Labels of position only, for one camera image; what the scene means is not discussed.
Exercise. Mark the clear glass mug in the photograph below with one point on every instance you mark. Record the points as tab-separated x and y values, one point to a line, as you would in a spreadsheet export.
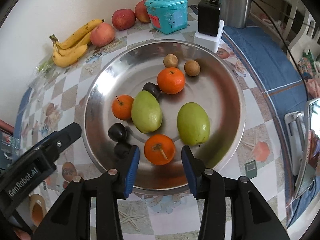
10	149

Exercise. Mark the red apple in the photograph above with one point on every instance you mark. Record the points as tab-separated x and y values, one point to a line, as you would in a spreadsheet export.
123	19
141	12

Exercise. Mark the green guava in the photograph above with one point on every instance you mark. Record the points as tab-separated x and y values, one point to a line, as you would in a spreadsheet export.
193	124
146	112

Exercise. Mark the dark plum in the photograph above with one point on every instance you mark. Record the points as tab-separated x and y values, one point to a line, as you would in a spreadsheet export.
117	132
152	89
121	150

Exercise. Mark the brown longan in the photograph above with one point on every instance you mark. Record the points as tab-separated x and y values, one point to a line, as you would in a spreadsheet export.
170	60
192	68

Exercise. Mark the front pink apple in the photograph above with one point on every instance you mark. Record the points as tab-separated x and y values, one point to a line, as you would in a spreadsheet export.
102	35

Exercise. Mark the yellow banana bunch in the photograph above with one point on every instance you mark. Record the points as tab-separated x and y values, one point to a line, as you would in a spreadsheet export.
73	48

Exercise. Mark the middle red apple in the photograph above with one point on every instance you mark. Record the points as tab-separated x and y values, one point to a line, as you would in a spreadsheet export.
123	19

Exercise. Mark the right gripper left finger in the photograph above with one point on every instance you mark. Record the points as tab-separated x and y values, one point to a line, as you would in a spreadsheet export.
69	217

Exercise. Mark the steel thermos kettle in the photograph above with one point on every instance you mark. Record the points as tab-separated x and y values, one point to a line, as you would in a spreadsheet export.
235	13

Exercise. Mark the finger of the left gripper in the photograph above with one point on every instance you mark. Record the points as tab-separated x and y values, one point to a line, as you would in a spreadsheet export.
58	141

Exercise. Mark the clear bag green fruit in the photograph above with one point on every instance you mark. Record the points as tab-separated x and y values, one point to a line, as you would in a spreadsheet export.
45	67

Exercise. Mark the black power adapter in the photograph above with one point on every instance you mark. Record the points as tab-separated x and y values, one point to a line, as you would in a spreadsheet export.
209	17

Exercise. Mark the right red apple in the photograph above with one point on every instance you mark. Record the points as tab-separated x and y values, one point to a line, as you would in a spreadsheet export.
141	12

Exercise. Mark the person left hand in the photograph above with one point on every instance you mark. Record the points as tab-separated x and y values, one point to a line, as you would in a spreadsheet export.
22	235

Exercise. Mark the orange tangerine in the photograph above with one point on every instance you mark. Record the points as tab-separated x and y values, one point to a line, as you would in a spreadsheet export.
121	107
171	80
159	149

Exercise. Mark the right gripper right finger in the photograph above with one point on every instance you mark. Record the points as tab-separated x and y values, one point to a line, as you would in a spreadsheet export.
252	217

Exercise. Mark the white plastic chair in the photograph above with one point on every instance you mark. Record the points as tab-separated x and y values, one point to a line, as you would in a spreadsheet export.
291	17

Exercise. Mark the teal toy box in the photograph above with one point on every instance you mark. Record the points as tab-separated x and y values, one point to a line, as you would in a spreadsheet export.
167	16

